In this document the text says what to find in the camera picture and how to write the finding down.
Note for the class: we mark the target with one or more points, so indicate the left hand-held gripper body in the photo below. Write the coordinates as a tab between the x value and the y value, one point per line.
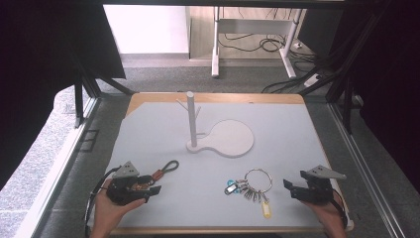
124	193

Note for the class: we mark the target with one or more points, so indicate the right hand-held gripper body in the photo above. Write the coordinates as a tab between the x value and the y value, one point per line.
318	190

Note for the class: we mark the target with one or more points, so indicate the white key stand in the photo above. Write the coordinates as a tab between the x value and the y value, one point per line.
231	139

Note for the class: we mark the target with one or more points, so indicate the person's left hand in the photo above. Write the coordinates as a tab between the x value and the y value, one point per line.
109	210

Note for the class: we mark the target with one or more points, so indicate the person's right hand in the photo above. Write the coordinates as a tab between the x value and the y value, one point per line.
327	214

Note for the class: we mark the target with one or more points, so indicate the grey table mat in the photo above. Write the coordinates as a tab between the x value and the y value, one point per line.
204	198

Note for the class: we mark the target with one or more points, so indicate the wooden table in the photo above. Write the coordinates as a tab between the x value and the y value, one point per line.
231	97

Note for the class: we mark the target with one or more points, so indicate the white power strip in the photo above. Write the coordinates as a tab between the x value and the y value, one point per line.
312	80

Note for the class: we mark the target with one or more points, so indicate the black curtain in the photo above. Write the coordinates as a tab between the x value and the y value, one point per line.
33	66
389	82

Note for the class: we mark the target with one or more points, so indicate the black metal frame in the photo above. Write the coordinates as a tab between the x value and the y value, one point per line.
79	102
346	99

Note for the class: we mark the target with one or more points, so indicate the white wall panel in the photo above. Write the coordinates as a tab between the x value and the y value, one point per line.
145	29

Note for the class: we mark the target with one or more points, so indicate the white desk frame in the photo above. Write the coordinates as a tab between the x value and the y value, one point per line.
251	25

